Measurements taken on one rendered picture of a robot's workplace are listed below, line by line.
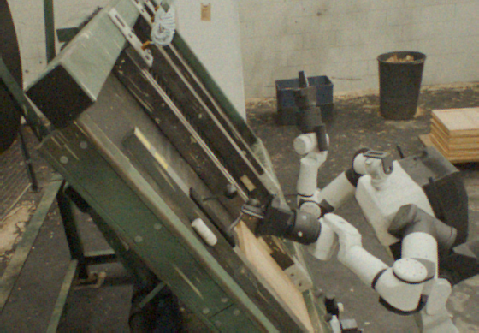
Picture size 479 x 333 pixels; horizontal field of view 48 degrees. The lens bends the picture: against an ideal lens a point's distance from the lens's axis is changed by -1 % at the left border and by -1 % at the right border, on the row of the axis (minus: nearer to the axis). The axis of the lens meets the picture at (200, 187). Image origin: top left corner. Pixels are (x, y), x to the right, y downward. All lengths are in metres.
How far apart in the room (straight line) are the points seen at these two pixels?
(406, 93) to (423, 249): 4.75
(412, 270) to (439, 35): 6.06
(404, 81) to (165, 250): 5.13
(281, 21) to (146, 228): 5.90
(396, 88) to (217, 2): 2.13
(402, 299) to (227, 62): 4.39
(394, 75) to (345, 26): 1.21
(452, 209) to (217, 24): 4.01
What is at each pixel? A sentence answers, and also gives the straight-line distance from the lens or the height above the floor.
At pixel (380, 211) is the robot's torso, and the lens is 1.72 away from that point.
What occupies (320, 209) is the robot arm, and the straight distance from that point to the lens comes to 2.05.
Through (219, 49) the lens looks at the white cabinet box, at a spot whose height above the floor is 1.00.
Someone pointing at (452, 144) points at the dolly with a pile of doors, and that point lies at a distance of 4.95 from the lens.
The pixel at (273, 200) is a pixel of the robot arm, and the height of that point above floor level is 1.48.
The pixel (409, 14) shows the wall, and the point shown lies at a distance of 7.15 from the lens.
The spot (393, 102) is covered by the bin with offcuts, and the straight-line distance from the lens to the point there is 6.20.
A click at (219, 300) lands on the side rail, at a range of 1.25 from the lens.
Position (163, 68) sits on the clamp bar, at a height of 1.66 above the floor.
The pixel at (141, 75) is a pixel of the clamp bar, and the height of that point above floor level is 1.77.
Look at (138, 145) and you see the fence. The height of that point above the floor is 1.69.
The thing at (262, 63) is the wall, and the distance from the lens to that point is 7.00.
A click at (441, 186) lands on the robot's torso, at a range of 1.77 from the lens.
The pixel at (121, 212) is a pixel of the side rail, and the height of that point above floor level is 1.64.
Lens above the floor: 2.16
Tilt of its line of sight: 26 degrees down
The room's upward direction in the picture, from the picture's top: 7 degrees counter-clockwise
